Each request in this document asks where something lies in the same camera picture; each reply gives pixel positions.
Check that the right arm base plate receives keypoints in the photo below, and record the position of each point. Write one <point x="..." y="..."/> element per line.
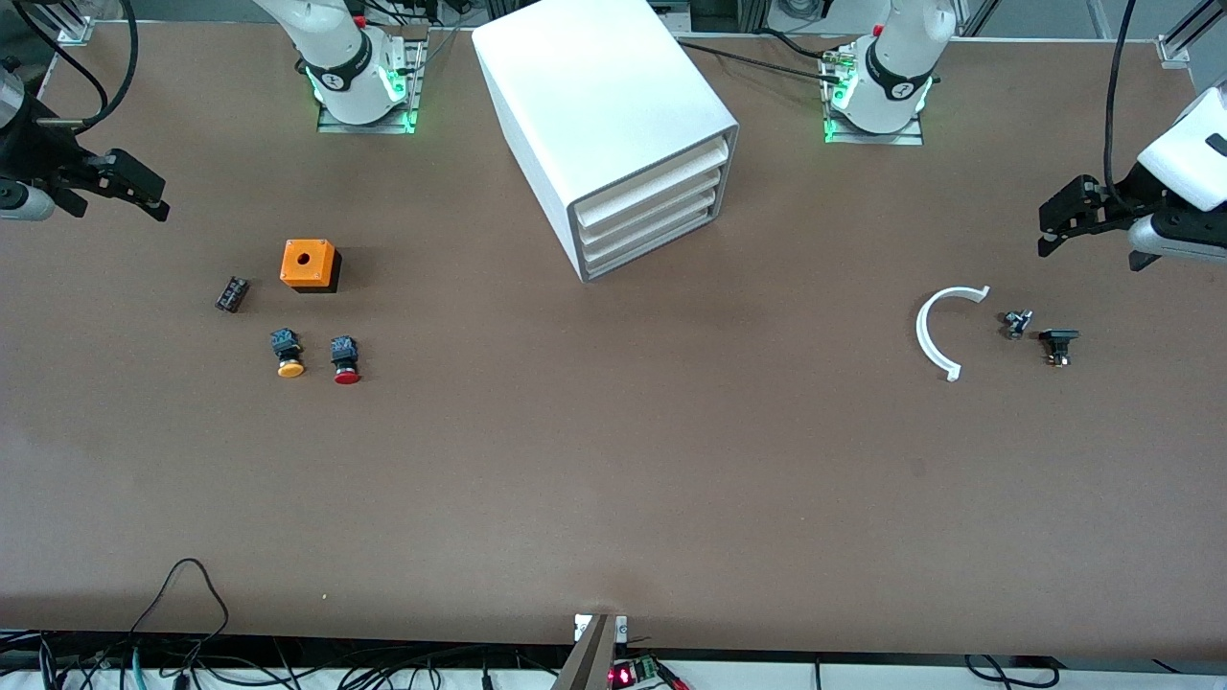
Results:
<point x="369" y="127"/>

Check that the grey metal camera mount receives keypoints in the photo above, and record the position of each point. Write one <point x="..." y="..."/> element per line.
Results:
<point x="587" y="661"/>

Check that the circuit board with red light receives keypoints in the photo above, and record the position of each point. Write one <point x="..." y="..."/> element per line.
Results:
<point x="633" y="675"/>

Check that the small black terminal block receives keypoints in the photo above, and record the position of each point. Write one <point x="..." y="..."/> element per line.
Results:
<point x="232" y="294"/>

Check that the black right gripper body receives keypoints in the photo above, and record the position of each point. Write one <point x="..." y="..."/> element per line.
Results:
<point x="34" y="147"/>

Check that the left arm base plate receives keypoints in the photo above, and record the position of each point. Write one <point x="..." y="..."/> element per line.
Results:
<point x="877" y="140"/>

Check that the white curved plastic piece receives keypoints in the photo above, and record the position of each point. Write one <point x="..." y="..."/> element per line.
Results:
<point x="921" y="333"/>

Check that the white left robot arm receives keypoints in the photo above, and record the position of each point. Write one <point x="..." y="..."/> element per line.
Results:
<point x="891" y="77"/>

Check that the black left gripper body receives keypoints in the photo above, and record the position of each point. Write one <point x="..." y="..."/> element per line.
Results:
<point x="1127" y="195"/>

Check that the red push button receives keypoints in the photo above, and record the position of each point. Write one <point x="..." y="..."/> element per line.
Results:
<point x="345" y="360"/>

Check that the white plastic drawer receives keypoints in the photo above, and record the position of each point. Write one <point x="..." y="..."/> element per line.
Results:
<point x="652" y="206"/>
<point x="652" y="226"/>
<point x="652" y="182"/>
<point x="652" y="243"/>

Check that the white drawer cabinet housing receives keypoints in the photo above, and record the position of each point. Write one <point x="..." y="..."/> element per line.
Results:
<point x="594" y="86"/>

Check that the orange box with hole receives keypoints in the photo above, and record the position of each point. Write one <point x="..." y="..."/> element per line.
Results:
<point x="307" y="261"/>

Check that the black flat-headed switch part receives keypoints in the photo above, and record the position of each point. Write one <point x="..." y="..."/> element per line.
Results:
<point x="1058" y="340"/>

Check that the aluminium frame corner bracket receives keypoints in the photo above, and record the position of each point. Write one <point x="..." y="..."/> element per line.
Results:
<point x="75" y="29"/>
<point x="1184" y="38"/>

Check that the yellow push button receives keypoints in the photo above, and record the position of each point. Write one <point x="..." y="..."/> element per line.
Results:
<point x="288" y="353"/>

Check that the small black metal part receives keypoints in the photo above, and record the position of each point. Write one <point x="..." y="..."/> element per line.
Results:
<point x="1017" y="324"/>

